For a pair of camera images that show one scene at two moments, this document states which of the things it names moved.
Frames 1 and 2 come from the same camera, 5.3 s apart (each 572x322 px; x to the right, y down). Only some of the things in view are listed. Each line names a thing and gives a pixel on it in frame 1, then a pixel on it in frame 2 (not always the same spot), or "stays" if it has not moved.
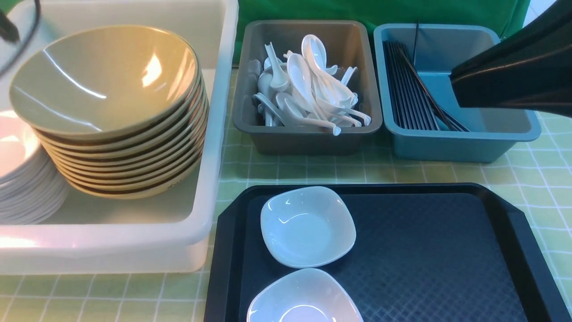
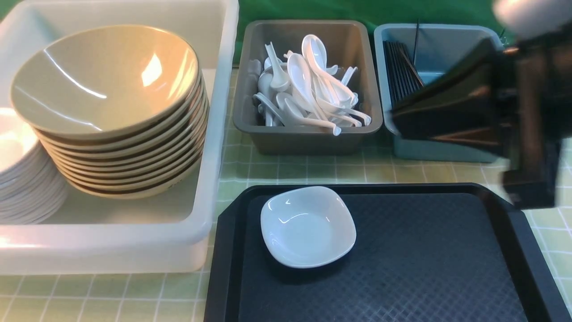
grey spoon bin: (349, 44) stays
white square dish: (305, 226) stays
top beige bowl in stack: (107, 82) stays
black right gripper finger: (532, 67) to (474, 103)
